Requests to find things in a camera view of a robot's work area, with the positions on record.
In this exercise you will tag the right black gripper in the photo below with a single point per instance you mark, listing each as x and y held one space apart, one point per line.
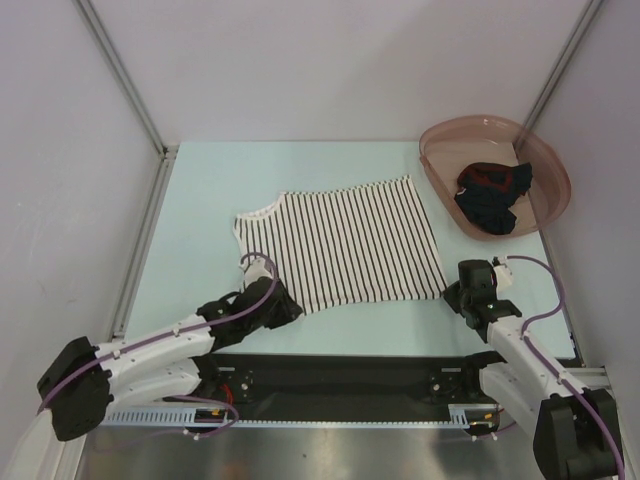
450 296

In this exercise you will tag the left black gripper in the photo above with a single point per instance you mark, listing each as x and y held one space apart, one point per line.
289 310

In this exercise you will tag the black white striped tank top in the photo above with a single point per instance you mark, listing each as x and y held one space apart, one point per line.
363 244

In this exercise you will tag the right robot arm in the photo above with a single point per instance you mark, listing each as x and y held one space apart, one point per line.
574 428

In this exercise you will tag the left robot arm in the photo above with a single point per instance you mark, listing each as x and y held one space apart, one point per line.
86 382

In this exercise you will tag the dark navy red tank top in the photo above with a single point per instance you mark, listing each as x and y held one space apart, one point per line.
488 191

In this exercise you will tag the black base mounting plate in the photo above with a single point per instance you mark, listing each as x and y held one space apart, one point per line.
312 388

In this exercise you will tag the brown translucent plastic basin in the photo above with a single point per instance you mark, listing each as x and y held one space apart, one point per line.
448 147

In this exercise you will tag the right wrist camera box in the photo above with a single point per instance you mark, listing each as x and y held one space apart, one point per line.
504 277

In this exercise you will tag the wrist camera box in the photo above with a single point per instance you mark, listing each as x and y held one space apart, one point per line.
504 277
255 269

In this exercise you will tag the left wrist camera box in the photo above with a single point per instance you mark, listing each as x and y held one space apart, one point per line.
255 269

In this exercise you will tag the right slotted cable duct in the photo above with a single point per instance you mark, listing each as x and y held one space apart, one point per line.
475 415

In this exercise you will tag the slotted cable duct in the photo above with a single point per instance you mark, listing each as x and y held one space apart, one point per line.
475 415
171 416

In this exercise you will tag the left slotted cable duct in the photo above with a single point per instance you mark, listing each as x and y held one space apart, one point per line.
171 416

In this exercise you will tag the left aluminium frame post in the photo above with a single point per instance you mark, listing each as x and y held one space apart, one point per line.
107 48

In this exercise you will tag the aluminium frame post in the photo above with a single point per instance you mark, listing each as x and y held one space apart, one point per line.
582 27
107 48

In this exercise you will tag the right aluminium frame post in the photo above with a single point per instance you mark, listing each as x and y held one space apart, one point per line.
582 27

